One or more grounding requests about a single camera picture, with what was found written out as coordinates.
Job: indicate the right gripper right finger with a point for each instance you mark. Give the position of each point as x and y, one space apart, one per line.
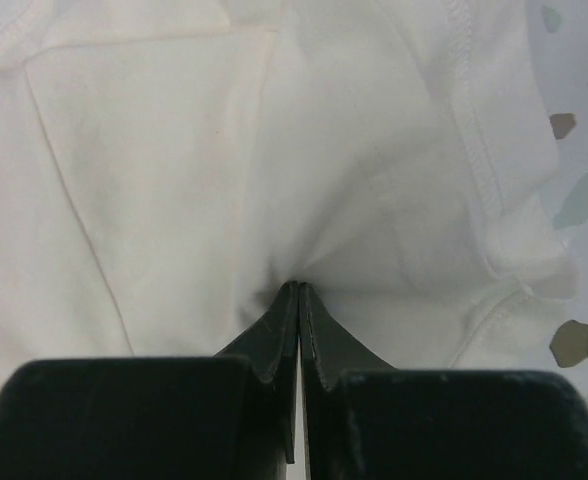
365 419

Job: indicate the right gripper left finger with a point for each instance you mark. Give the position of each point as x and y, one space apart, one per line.
228 416

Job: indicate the white printed t-shirt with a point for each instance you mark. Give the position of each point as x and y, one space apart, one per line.
165 166

